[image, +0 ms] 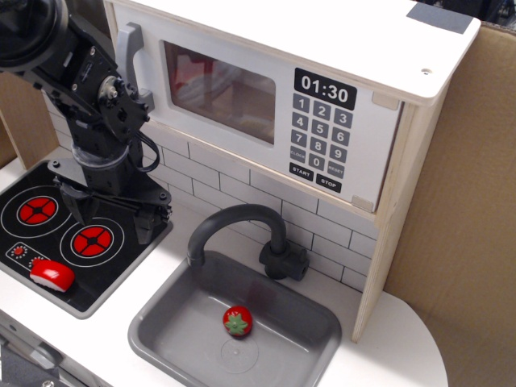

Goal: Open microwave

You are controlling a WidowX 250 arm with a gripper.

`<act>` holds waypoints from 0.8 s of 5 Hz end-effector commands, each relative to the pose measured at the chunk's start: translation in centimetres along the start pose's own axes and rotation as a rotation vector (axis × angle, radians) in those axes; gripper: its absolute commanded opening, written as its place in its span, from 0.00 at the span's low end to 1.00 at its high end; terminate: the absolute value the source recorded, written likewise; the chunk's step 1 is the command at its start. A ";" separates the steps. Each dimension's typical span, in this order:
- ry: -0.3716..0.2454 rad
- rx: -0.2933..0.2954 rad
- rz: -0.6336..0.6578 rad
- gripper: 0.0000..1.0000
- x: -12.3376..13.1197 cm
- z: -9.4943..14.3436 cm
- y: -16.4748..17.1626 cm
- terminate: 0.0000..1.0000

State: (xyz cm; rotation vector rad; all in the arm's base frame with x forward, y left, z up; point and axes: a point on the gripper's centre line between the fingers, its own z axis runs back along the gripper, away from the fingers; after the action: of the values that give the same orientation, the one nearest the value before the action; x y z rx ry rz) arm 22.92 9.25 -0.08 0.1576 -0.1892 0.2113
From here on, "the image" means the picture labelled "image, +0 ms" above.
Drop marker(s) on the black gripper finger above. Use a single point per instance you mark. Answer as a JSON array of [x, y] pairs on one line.
[[149, 223], [82, 205]]

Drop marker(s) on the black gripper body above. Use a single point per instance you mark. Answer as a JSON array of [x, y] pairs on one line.
[[114, 181]]

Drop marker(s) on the white microwave door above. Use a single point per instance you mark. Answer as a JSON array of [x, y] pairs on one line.
[[280, 113]]

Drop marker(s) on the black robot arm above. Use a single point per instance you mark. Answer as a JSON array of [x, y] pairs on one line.
[[64, 56]]

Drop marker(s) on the white wooden toy microwave cabinet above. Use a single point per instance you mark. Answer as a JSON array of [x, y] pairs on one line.
[[370, 43]]

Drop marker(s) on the black toy stovetop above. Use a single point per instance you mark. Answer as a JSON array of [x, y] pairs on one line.
[[36, 224]]

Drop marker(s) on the red white toy sushi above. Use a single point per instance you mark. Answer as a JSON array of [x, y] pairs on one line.
[[52, 274]]

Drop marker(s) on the grey toy sink basin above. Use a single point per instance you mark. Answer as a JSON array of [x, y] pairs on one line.
[[180, 329]]

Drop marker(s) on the red orange toy food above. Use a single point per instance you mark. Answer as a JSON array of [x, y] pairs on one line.
[[198, 82]]

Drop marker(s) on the red toy strawberry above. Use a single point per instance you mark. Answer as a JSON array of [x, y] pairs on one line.
[[238, 321]]

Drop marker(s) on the dark grey toy faucet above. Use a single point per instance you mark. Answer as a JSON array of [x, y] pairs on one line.
[[261, 224]]

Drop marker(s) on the brown cardboard panel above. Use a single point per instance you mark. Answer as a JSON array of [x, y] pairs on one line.
[[455, 260]]

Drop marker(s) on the grey tape patch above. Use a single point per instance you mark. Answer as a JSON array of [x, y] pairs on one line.
[[441, 18]]

